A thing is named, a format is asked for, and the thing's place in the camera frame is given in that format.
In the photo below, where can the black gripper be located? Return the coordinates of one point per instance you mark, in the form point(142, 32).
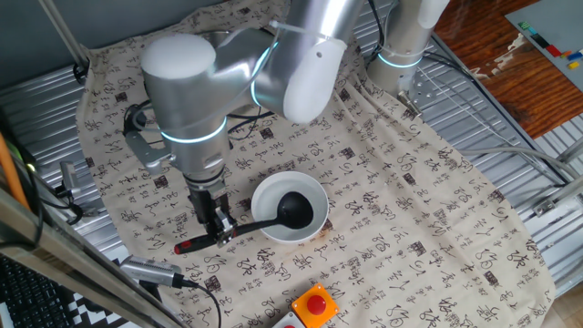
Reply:
point(205, 205)

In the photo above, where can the black ladle with red tip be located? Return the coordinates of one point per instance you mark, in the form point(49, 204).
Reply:
point(295, 210)

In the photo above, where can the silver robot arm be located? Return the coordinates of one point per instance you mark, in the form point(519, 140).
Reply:
point(191, 118)

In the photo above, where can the white ceramic bowl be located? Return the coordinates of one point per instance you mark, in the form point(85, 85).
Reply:
point(268, 196)

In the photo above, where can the orange emergency stop button box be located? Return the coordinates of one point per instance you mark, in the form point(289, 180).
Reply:
point(300, 305)

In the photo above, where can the grey box red mushroom button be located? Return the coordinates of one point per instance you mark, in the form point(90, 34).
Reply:
point(287, 322)

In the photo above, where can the black and white marker sheet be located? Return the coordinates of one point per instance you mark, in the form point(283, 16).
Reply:
point(91, 314)

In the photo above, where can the beige calligraphy print tablecloth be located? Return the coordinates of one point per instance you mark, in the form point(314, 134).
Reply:
point(410, 205)

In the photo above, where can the black keyboard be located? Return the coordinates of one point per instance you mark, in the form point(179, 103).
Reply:
point(32, 300)

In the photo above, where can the orange tube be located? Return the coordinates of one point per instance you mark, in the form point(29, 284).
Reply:
point(11, 177)

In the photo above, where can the thin metal pole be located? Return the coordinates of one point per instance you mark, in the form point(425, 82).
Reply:
point(64, 32)

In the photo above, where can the brown wooden desk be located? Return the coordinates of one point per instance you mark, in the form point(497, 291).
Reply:
point(510, 91)

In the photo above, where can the green toy block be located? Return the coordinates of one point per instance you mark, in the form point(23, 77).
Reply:
point(524, 25)

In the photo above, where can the black toy block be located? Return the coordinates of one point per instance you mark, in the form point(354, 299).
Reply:
point(539, 41)

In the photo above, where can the red toy block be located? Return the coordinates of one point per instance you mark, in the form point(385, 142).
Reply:
point(553, 50)

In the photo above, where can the yellow toy block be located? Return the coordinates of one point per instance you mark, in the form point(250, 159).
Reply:
point(573, 64)

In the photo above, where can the blue toy block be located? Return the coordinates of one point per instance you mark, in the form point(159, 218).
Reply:
point(575, 56)

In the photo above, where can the grey board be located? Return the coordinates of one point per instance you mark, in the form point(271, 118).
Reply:
point(560, 27)

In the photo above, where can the silver camera with ribbed housing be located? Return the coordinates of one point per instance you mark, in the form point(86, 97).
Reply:
point(150, 271)

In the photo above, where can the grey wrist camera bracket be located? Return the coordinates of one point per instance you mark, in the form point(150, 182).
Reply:
point(146, 155)

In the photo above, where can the aluminium frame beam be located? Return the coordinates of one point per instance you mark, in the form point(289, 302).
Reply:
point(68, 255)

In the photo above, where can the small silver camera on clamp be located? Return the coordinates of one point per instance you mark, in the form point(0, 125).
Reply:
point(68, 175)

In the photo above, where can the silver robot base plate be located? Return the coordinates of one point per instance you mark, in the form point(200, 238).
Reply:
point(423, 93)

